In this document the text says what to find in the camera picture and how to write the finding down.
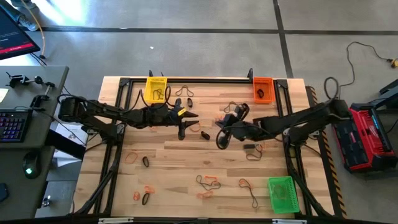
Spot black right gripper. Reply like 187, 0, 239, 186
215, 105, 261, 141

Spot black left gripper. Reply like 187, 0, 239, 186
166, 98, 200, 141

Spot yellow plastic basket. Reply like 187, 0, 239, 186
144, 77, 168, 104

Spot orange plastic basket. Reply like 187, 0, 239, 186
252, 77, 276, 105

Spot green plastic basket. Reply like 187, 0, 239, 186
267, 175, 300, 215

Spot yellow black hazard strip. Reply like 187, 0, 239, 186
306, 86, 348, 218

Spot white papers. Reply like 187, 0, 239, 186
49, 121, 90, 175

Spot red black tool case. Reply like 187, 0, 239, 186
335, 99, 398, 174

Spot black desk clamp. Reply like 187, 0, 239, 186
29, 84, 53, 110
5, 72, 56, 90

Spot black computer mouse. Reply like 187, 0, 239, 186
22, 151, 41, 180

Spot dark blue black case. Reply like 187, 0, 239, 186
349, 79, 398, 110

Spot black keyboard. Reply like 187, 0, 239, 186
0, 108, 34, 144

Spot grey desk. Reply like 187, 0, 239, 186
0, 65, 70, 220

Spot person's leg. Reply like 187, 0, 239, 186
0, 0, 40, 32

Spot black computer monitor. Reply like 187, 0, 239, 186
0, 6, 41, 61

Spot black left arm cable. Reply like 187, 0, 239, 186
138, 86, 172, 110

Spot black aluminium table frame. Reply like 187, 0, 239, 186
73, 68, 335, 218

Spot silver metal bracket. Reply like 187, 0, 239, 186
98, 217, 134, 224
272, 218, 308, 224

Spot black floor cable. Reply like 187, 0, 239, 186
338, 40, 393, 113

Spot yellow cable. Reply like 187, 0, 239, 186
20, 0, 47, 60

